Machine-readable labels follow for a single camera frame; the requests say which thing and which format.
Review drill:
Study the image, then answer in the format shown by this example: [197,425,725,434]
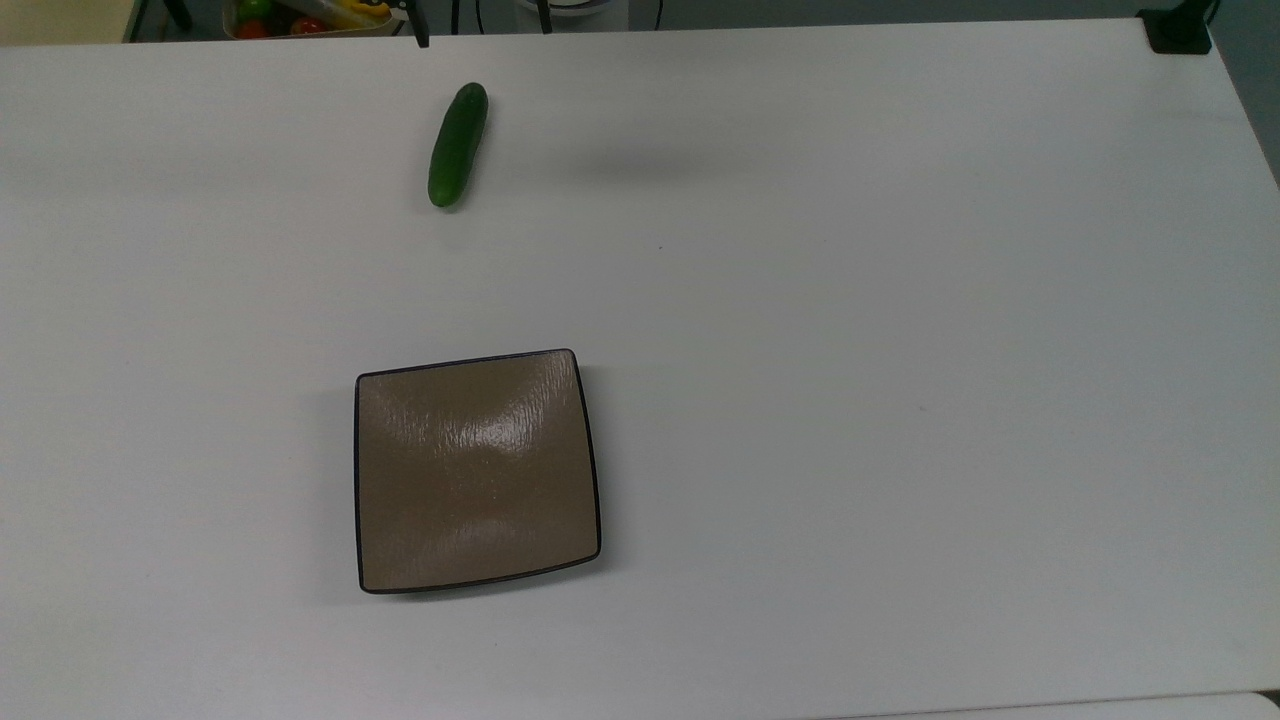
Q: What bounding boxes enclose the square brown ceramic plate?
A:
[354,347,603,596]

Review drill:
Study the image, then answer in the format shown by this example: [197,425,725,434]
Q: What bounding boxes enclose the green cucumber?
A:
[428,82,490,209]

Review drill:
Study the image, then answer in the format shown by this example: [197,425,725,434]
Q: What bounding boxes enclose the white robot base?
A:
[513,0,633,27]

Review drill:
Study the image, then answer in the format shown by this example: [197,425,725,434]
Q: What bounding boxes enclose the bin of toy vegetables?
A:
[222,0,416,42]

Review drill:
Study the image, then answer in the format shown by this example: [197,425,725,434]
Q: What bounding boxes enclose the black clamped pole mount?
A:
[1138,0,1219,56]

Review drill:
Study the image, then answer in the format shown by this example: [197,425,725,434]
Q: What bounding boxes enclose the yellow toy vegetable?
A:
[328,0,393,29]

